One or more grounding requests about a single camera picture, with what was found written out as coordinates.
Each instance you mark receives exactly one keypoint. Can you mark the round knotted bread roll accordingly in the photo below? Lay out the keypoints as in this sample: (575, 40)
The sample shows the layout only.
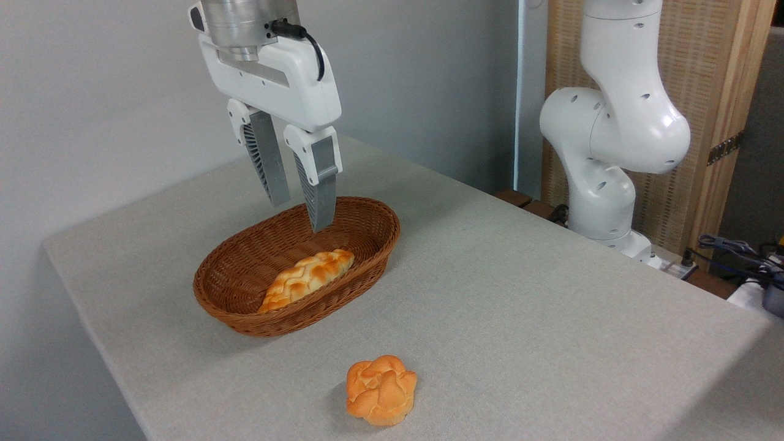
(381, 391)

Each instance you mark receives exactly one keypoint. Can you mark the brown oval wicker basket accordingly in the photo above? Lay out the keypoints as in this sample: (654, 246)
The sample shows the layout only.
(245, 269)

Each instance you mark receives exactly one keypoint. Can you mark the long braided bread loaf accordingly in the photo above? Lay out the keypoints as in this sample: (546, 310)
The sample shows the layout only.
(306, 275)

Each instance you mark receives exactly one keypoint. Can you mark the brown wooden base board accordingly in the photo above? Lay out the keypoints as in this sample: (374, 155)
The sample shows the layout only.
(520, 199)

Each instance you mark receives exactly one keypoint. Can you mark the grey tablecloth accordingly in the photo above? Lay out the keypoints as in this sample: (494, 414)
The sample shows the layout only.
(520, 318)

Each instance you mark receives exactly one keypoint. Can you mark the grey partition panel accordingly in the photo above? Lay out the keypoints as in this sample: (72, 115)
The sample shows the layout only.
(759, 153)

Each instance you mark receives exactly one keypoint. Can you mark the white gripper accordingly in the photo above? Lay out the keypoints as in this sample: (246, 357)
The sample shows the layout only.
(288, 79)

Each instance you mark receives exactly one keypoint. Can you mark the metal screen hinge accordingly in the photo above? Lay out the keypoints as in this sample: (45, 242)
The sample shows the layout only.
(726, 147)

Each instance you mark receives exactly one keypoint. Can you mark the wooden woven folding screen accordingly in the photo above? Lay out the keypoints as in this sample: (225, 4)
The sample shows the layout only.
(698, 67)

